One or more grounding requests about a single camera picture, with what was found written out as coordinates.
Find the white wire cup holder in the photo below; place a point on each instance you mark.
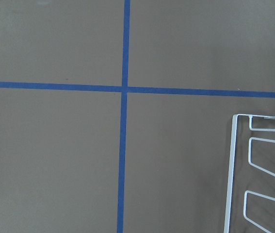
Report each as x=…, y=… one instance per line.
x=232, y=154

